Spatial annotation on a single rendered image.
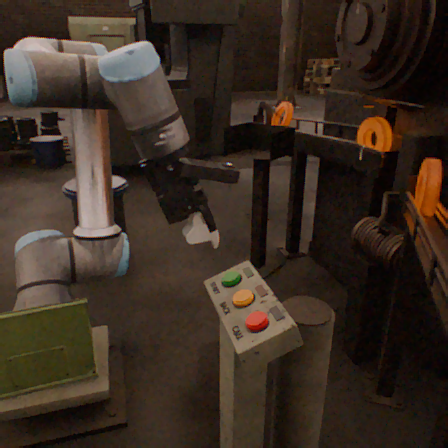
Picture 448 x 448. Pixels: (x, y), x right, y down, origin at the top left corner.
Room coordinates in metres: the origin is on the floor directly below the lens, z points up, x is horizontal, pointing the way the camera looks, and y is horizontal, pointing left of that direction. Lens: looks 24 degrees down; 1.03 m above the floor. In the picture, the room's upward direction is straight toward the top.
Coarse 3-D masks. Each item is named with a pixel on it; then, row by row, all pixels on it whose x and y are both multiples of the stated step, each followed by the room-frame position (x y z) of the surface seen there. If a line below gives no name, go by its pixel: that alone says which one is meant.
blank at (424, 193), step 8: (424, 160) 1.04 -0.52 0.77; (432, 160) 1.00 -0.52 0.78; (440, 160) 1.00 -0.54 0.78; (424, 168) 1.01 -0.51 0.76; (432, 168) 0.96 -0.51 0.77; (440, 168) 0.96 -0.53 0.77; (424, 176) 0.98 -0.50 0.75; (432, 176) 0.95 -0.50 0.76; (440, 176) 0.94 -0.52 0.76; (416, 184) 1.07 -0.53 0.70; (424, 184) 0.96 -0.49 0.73; (432, 184) 0.94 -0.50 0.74; (440, 184) 0.93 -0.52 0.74; (416, 192) 1.05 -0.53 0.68; (424, 192) 0.94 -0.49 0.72; (432, 192) 0.93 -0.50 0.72; (416, 200) 1.03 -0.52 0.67; (424, 200) 0.93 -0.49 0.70; (432, 200) 0.93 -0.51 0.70; (424, 208) 0.94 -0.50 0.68; (432, 208) 0.93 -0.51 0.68; (424, 216) 0.95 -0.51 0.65; (432, 216) 0.94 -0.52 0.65
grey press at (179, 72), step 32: (128, 0) 4.55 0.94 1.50; (160, 0) 3.85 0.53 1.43; (192, 0) 3.97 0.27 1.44; (224, 0) 4.09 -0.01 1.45; (160, 32) 4.27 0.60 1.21; (192, 32) 4.25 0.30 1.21; (224, 32) 4.36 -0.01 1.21; (192, 64) 4.25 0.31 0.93; (224, 64) 4.39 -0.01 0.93; (224, 96) 4.39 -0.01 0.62
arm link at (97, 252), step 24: (72, 48) 1.26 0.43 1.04; (96, 48) 1.29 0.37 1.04; (72, 120) 1.25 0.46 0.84; (96, 120) 1.24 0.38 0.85; (96, 144) 1.23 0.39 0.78; (96, 168) 1.21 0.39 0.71; (96, 192) 1.20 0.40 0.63; (96, 216) 1.19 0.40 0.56; (72, 240) 1.18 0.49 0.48; (96, 240) 1.15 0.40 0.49; (120, 240) 1.21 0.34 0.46; (96, 264) 1.14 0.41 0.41; (120, 264) 1.17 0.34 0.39
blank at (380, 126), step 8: (368, 120) 1.53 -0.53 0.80; (376, 120) 1.49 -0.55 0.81; (384, 120) 1.48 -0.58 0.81; (360, 128) 1.56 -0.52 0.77; (368, 128) 1.52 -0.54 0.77; (376, 128) 1.48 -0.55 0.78; (384, 128) 1.45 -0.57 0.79; (360, 136) 1.56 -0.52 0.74; (368, 136) 1.54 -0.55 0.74; (384, 136) 1.44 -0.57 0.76; (392, 136) 1.45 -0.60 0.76; (360, 144) 1.55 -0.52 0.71; (368, 144) 1.53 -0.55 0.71; (376, 144) 1.47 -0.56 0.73; (384, 144) 1.44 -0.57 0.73
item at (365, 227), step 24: (360, 240) 1.18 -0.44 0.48; (384, 240) 1.10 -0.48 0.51; (360, 264) 1.18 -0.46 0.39; (384, 264) 1.06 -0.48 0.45; (360, 288) 1.16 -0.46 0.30; (384, 288) 1.16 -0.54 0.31; (360, 312) 1.15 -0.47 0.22; (384, 312) 1.17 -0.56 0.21; (360, 336) 1.14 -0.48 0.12; (360, 360) 1.15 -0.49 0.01
